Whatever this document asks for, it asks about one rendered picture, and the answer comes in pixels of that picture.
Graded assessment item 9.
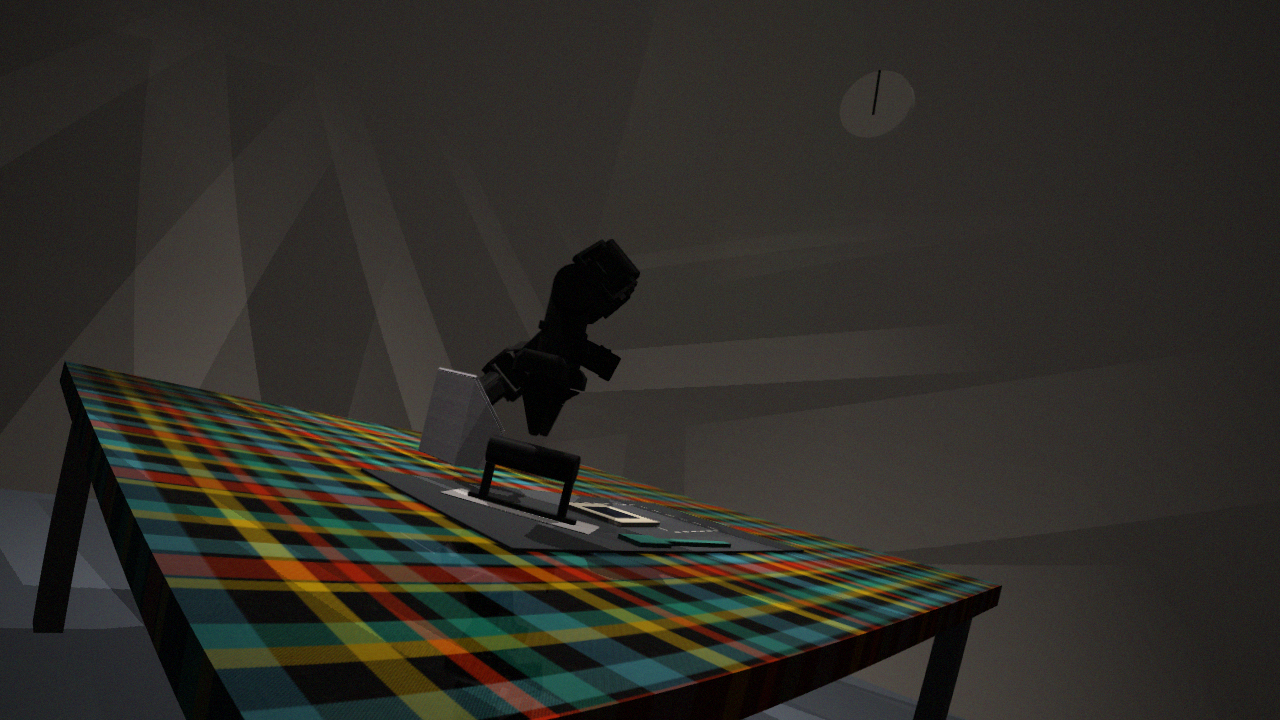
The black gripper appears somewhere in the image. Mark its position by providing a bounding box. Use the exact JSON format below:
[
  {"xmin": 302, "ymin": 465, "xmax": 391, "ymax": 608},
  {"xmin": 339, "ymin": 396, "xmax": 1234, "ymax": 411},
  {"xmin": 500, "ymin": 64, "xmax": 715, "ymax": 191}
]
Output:
[{"xmin": 512, "ymin": 314, "xmax": 588, "ymax": 436}]

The teal flat trowel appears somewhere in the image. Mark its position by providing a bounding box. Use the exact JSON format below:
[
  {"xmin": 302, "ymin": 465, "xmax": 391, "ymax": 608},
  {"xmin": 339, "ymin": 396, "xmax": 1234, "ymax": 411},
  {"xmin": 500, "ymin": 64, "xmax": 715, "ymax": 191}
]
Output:
[{"xmin": 617, "ymin": 533, "xmax": 731, "ymax": 548}]

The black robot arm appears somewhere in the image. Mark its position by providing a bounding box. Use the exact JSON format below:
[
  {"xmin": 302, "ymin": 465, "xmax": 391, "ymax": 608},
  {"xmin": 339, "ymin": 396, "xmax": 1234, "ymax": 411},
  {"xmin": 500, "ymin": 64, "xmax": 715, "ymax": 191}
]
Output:
[{"xmin": 479, "ymin": 240, "xmax": 640, "ymax": 405}]

